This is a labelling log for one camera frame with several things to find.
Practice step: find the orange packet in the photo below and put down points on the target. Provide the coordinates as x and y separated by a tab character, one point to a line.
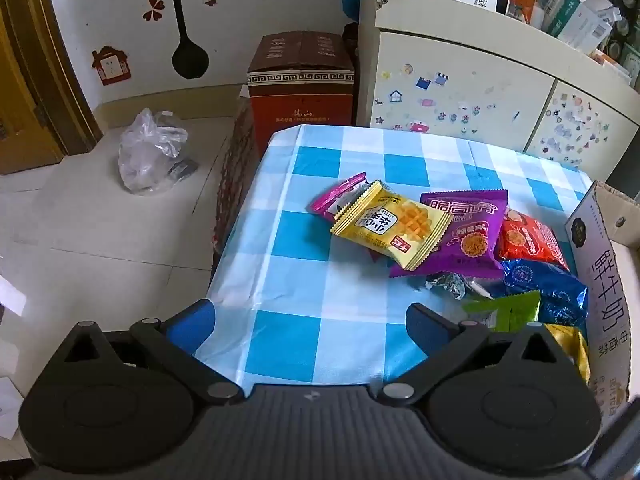
522	2

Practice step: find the green snack packet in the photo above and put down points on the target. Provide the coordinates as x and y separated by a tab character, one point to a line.
510	310

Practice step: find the red-brown carton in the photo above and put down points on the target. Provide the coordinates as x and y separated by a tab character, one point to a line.
300	105

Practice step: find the clear plastic bag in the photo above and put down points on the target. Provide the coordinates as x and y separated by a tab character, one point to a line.
145	160

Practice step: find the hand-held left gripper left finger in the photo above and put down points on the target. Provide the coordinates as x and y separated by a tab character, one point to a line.
192	322

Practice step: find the open white medicine box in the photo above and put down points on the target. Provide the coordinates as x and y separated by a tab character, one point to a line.
575	10

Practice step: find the pink white snack packet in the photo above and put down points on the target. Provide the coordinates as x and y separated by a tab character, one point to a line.
335	197

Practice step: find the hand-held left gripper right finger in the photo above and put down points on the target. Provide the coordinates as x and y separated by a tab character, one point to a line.
425	324

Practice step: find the wooden door frame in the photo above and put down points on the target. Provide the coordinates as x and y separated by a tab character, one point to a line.
40	60

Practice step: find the yellow waffle snack packet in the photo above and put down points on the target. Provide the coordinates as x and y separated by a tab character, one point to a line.
395	225
570	347

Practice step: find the silver snack packet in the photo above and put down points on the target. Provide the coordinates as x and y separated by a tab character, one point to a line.
452	285

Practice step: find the red house wall sticker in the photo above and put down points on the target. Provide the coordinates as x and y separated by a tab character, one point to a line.
110	65

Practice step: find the cream cabinet with stickers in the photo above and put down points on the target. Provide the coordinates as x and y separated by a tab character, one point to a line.
475	75

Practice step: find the red snack packet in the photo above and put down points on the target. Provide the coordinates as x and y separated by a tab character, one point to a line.
530	242

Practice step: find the blue white checkered tablecloth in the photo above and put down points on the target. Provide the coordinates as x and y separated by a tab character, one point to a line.
300	260

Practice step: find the purple snack packet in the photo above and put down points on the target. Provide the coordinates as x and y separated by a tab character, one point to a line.
475	240

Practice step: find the black vase wall decal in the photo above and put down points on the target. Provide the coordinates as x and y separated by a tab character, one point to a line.
189	57

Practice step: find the cardboard box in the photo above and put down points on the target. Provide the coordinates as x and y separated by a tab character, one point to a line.
607	280

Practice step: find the red patterned carton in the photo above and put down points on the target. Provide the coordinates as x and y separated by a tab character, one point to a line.
235	170

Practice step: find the blue snack packet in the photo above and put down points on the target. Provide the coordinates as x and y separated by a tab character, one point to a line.
545	285

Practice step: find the white paper sheet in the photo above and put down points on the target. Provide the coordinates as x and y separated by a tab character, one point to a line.
10	295
7	400

